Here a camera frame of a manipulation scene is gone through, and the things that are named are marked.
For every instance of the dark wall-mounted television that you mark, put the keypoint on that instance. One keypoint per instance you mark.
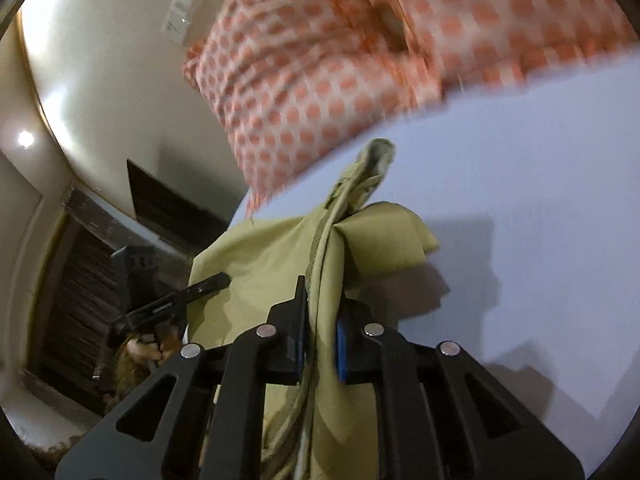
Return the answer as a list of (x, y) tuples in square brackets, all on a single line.
[(165, 205)]

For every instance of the person's left hand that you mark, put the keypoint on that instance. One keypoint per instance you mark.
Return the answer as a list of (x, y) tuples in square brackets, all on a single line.
[(146, 350)]

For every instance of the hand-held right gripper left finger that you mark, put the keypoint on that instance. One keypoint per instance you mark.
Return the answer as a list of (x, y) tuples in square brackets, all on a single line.
[(298, 336)]

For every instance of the orange dotted white pillow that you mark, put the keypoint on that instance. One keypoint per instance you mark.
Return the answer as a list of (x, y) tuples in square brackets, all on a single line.
[(380, 50)]

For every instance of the white wall switch plate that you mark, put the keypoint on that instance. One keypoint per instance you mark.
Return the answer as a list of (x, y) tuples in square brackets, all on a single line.
[(182, 10)]

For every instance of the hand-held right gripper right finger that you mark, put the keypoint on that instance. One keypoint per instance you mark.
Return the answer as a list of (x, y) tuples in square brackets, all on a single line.
[(342, 355)]

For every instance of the olive green pants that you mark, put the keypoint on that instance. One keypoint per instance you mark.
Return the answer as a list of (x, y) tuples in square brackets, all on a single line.
[(280, 280)]

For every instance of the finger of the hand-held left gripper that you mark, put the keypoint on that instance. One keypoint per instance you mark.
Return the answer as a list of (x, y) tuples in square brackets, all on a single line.
[(200, 291)]

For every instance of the light blue bed sheet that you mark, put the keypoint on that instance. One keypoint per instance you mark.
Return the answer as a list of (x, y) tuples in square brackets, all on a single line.
[(520, 240)]

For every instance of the round ceiling light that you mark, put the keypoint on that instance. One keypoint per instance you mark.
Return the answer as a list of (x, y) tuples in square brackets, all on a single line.
[(25, 139)]

